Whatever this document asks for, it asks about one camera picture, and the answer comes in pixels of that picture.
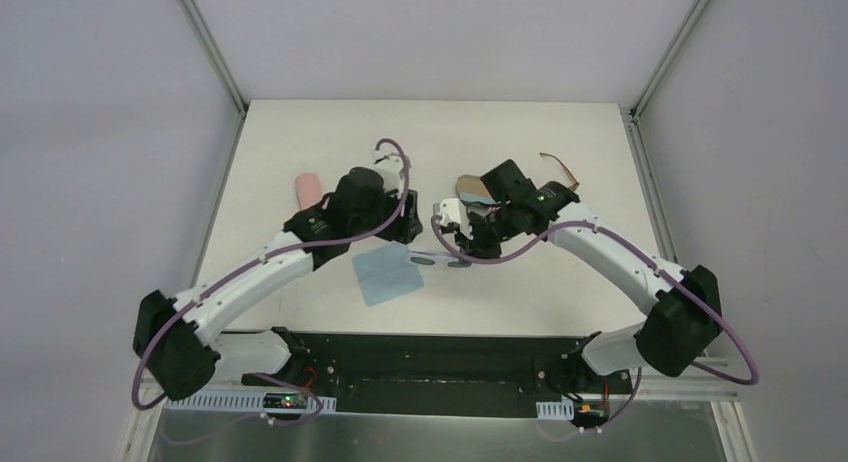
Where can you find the pink glasses case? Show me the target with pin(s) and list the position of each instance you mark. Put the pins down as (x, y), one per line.
(308, 190)

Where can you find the white frame sunglasses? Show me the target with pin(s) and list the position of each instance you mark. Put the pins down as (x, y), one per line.
(436, 259)

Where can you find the white cable duct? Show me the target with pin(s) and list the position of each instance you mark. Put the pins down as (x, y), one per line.
(285, 402)
(562, 409)

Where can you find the right white cable duct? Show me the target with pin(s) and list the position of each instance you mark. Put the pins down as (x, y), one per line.
(562, 409)

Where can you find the blue cleaning cloth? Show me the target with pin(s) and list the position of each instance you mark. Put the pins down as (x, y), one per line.
(476, 197)
(385, 273)

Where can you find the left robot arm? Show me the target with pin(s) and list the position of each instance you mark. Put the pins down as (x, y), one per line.
(174, 334)

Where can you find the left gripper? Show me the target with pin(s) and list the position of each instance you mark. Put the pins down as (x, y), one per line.
(406, 224)

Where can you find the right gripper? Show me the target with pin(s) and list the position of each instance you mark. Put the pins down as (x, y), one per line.
(477, 248)

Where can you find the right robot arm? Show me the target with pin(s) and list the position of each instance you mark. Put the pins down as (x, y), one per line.
(678, 304)

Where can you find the brown frame sunglasses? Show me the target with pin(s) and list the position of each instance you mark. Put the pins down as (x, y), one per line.
(571, 181)

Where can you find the left white cable duct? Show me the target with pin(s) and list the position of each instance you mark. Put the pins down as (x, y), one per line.
(285, 402)

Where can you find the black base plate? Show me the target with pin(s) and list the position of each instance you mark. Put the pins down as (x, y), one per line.
(431, 375)

